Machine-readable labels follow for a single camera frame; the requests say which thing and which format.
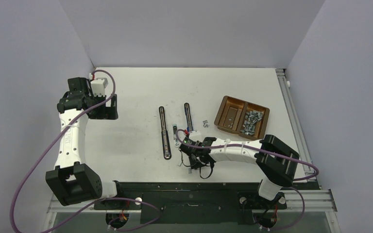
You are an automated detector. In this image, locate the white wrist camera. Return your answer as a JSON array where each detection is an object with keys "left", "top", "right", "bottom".
[
  {"left": 189, "top": 130, "right": 203, "bottom": 141},
  {"left": 90, "top": 78, "right": 108, "bottom": 97}
]

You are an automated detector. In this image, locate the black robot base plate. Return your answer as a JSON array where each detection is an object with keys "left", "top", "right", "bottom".
[{"left": 93, "top": 182, "right": 319, "bottom": 225}]

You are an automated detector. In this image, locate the pile of staple strips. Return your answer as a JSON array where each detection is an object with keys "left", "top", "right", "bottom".
[{"left": 240, "top": 110, "right": 264, "bottom": 136}]

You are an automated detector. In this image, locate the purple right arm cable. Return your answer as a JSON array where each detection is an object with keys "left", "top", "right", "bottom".
[{"left": 175, "top": 128, "right": 320, "bottom": 232}]

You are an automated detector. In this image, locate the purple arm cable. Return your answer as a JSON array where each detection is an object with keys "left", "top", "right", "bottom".
[
  {"left": 9, "top": 69, "right": 161, "bottom": 233},
  {"left": 175, "top": 128, "right": 320, "bottom": 232}
]

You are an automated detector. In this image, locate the black stapler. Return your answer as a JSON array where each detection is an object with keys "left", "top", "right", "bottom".
[{"left": 158, "top": 106, "right": 172, "bottom": 160}]

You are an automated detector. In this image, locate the aluminium side rail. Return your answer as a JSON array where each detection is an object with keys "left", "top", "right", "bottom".
[{"left": 276, "top": 68, "right": 338, "bottom": 213}]

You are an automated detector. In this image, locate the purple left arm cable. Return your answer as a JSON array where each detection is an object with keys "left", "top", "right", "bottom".
[{"left": 9, "top": 69, "right": 161, "bottom": 233}]

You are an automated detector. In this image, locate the brown wooden tray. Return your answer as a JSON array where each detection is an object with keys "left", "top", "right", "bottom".
[{"left": 214, "top": 96, "right": 270, "bottom": 140}]

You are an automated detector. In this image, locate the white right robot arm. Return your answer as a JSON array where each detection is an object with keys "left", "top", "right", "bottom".
[{"left": 179, "top": 134, "right": 299, "bottom": 208}]

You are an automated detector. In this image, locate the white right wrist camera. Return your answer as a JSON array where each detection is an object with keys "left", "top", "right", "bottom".
[{"left": 189, "top": 130, "right": 203, "bottom": 141}]

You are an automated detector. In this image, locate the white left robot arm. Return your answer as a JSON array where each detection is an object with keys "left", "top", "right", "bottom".
[{"left": 45, "top": 77, "right": 125, "bottom": 209}]

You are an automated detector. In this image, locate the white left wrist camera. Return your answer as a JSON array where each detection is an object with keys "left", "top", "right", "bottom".
[{"left": 90, "top": 78, "right": 108, "bottom": 97}]

